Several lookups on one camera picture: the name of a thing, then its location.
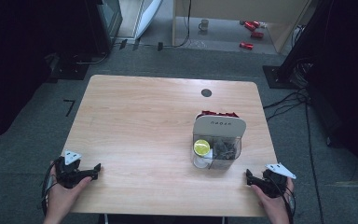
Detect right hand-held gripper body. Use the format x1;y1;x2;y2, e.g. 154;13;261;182
259;162;297;199

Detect dark tea bags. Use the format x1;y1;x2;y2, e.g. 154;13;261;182
213;138;241;161

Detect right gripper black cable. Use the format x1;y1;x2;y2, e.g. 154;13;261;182
271;176;296;224

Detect person's right hand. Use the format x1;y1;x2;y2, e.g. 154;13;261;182
250;176;295;224

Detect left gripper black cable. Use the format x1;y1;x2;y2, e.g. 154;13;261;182
40;157;63;217

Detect black flat floor base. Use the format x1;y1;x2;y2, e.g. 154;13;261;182
46;52;91;83

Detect yellow lid capsule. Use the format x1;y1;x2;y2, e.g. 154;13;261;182
193;139;212;156

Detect black hanging cable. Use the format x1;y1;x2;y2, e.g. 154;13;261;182
162;0;193;49

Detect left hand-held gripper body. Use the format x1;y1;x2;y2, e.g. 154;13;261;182
55;149;84;189

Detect grey mug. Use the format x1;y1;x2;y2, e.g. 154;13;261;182
198;19;210;33

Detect black cabinet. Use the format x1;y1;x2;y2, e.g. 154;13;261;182
85;0;124;55

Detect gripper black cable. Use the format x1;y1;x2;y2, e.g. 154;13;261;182
40;157;63;217
271;176;296;224

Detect clear organizer box white lid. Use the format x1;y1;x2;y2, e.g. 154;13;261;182
191;113;247;171

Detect white small cup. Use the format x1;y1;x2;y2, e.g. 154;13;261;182
194;149;213;169

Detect person's left hand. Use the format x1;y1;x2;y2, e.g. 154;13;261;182
42;166;93;224

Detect white board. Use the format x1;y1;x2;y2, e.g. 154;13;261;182
133;0;164;40

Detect red packets in organizer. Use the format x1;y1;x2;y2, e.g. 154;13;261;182
197;109;241;119

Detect black stand base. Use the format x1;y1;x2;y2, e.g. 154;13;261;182
262;64;304;91

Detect black floor cables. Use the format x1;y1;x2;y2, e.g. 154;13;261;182
262;57;325;224

